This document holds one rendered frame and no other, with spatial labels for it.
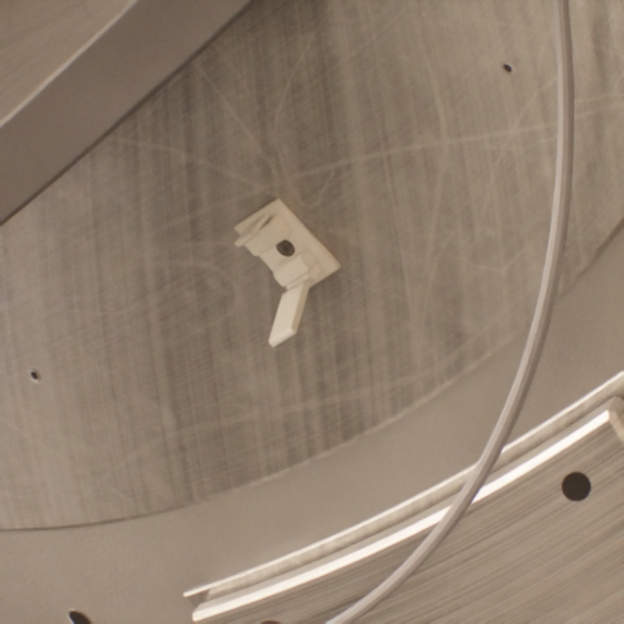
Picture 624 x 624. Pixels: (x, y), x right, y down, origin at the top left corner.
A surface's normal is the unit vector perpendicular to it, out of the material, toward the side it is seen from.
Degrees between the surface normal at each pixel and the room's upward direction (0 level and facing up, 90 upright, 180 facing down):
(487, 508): 90
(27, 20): 27
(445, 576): 90
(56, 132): 90
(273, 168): 90
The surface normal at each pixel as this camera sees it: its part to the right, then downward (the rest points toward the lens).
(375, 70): -0.41, 0.55
